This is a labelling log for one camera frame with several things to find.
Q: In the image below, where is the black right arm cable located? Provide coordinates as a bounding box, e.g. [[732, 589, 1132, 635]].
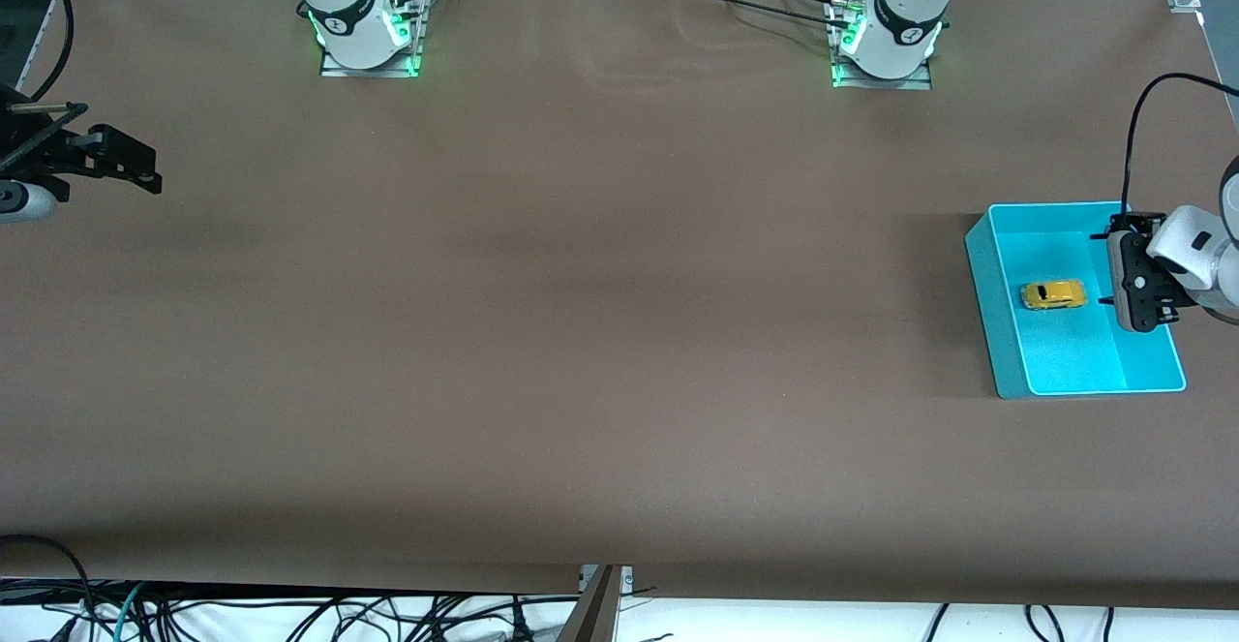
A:
[[29, 0, 75, 103]]

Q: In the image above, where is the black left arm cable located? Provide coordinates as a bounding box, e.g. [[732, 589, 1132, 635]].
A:
[[1121, 73, 1239, 219]]

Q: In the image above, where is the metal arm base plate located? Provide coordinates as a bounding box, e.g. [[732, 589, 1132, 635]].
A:
[[319, 0, 424, 79], [831, 0, 933, 91]]

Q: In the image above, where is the yellow beetle toy car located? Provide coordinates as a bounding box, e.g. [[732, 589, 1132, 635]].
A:
[[1021, 280, 1089, 313]]

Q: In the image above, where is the teal plastic storage bin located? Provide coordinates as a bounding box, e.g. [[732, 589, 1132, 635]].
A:
[[965, 200, 1188, 400]]

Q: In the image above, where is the teal cable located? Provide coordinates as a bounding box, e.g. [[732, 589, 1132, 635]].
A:
[[109, 582, 148, 642]]

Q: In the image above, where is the brown table cover sheet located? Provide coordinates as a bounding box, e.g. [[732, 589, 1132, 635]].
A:
[[0, 0, 1239, 612]]

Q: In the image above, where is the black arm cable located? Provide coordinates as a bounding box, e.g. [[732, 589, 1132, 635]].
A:
[[29, 0, 75, 103], [1121, 73, 1239, 219]]

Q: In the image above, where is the dark metal beam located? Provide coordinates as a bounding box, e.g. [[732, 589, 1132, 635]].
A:
[[558, 565, 622, 642]]

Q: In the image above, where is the thick black looped cable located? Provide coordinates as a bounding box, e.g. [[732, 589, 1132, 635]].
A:
[[0, 534, 94, 616]]

